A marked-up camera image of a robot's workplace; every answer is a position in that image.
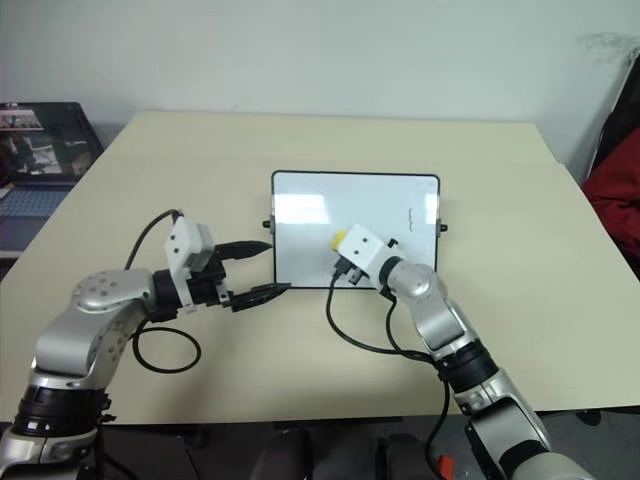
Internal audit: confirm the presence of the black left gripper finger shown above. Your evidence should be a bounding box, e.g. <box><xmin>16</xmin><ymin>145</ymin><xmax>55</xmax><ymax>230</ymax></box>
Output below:
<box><xmin>213</xmin><ymin>240</ymin><xmax>274</xmax><ymax>262</ymax></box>
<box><xmin>231</xmin><ymin>282</ymin><xmax>293</xmax><ymax>314</ymax></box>

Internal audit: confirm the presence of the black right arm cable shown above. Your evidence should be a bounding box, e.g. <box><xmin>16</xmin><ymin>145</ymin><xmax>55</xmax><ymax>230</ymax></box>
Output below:
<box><xmin>325</xmin><ymin>269</ymin><xmax>454</xmax><ymax>480</ymax></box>

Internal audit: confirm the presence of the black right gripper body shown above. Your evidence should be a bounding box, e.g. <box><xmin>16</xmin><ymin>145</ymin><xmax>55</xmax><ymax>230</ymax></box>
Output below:
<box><xmin>331</xmin><ymin>255</ymin><xmax>373</xmax><ymax>290</ymax></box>

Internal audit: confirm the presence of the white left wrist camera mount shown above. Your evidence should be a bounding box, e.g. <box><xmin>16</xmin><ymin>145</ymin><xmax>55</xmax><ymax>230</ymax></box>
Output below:
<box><xmin>164</xmin><ymin>214</ymin><xmax>215</xmax><ymax>314</ymax></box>

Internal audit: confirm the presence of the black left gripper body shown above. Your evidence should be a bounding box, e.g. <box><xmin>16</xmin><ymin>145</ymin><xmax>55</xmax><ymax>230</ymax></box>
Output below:
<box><xmin>187</xmin><ymin>253</ymin><xmax>237</xmax><ymax>312</ymax></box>

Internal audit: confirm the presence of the dark rounded shape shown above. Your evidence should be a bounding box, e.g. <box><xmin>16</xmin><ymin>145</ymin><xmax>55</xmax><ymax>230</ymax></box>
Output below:
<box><xmin>382</xmin><ymin>432</ymin><xmax>437</xmax><ymax>480</ymax></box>

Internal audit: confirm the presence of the black-framed whiteboard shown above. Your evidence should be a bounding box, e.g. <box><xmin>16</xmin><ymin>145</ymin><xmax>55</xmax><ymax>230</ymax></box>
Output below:
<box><xmin>261</xmin><ymin>170</ymin><xmax>450</xmax><ymax>291</ymax></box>

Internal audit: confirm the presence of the red cloth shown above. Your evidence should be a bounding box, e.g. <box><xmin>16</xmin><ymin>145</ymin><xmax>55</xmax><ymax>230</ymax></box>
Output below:
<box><xmin>581</xmin><ymin>133</ymin><xmax>640</xmax><ymax>274</ymax></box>

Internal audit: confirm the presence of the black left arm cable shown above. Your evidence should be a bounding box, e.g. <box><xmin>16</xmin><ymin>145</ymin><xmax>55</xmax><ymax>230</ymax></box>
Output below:
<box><xmin>124</xmin><ymin>208</ymin><xmax>202</xmax><ymax>375</ymax></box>

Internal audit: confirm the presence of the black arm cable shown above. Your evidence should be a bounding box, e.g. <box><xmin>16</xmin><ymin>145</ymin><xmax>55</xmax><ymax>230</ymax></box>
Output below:
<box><xmin>124</xmin><ymin>208</ymin><xmax>202</xmax><ymax>375</ymax></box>
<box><xmin>325</xmin><ymin>269</ymin><xmax>454</xmax><ymax>480</ymax></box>

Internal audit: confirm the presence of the open laptop computer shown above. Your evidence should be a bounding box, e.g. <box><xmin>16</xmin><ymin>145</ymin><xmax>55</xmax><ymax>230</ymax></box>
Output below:
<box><xmin>0</xmin><ymin>101</ymin><xmax>105</xmax><ymax>257</ymax></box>

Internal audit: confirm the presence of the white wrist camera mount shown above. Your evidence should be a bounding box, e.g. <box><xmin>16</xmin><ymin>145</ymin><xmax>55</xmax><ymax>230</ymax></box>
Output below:
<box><xmin>164</xmin><ymin>214</ymin><xmax>215</xmax><ymax>314</ymax></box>
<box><xmin>339</xmin><ymin>224</ymin><xmax>395</xmax><ymax>279</ymax></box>

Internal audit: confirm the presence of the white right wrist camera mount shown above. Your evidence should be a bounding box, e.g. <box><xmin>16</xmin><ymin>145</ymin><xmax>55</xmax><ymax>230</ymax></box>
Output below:
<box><xmin>339</xmin><ymin>224</ymin><xmax>395</xmax><ymax>279</ymax></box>

